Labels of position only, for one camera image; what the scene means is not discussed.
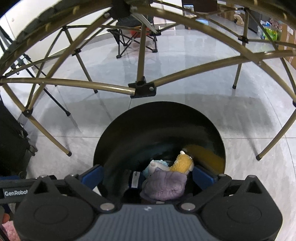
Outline black trash bin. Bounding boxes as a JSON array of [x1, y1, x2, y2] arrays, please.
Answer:
[[93, 101, 226, 204]]

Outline small cardboard boxes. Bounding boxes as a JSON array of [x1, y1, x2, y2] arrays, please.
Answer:
[[218, 3, 243, 19]]

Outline tan folding table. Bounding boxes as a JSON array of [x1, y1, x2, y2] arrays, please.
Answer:
[[0, 0, 296, 161]]

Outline white and yellow plush toy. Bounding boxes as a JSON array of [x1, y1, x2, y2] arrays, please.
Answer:
[[169, 150, 195, 174]]

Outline pink rug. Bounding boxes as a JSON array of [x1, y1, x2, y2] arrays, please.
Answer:
[[0, 220, 20, 241]]

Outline black folding chair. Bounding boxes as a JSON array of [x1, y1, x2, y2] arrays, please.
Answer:
[[106, 13, 161, 58]]

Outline purple plush toy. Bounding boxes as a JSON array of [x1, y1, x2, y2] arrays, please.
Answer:
[[141, 167, 188, 202]]

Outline large cardboard box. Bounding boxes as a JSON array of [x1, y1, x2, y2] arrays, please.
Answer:
[[277, 23, 296, 67]]

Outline green bag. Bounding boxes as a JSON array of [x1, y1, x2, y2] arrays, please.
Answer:
[[262, 22, 278, 41]]

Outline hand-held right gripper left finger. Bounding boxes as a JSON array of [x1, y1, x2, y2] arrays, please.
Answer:
[[30, 164, 116, 213]]

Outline blue plush toy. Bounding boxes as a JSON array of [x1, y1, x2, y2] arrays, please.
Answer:
[[142, 159, 174, 178]]

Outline black tripod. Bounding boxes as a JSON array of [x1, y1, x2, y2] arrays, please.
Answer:
[[0, 24, 71, 116]]

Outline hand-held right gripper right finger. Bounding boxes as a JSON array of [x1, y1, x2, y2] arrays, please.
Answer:
[[177, 164, 267, 212]]

